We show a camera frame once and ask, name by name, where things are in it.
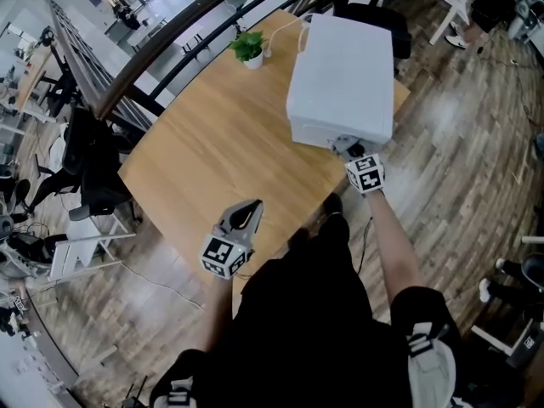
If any black office chair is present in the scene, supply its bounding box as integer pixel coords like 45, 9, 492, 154
36, 27, 82, 118
314, 0, 413, 61
23, 106, 144, 229

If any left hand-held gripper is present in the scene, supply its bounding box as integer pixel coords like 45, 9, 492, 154
201, 199, 264, 281

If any person's black clothing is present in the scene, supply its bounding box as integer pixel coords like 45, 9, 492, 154
148, 210, 468, 408

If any white floor cable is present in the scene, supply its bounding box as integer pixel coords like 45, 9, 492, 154
112, 263, 207, 312

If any white power cable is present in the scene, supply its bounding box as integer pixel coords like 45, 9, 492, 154
263, 14, 314, 57

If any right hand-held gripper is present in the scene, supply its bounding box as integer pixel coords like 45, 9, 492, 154
333, 136, 386, 196

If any person's right forearm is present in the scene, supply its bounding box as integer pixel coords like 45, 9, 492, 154
365, 189, 422, 309

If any person's black shoe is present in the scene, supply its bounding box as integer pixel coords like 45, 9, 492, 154
322, 193, 344, 216
288, 227, 310, 250

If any white step stool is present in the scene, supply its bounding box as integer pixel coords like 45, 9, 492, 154
48, 217, 137, 284

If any person's left forearm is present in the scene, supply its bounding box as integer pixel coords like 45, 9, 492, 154
203, 276, 235, 352

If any white desk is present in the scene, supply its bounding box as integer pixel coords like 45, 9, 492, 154
382, 0, 473, 46

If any white box appliance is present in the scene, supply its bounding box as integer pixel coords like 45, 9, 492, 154
285, 13, 394, 149

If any grey white shoulder strap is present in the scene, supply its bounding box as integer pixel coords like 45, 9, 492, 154
150, 376, 195, 408
405, 323, 458, 408

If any green plant in white pot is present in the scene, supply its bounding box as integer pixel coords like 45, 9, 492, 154
228, 31, 267, 71

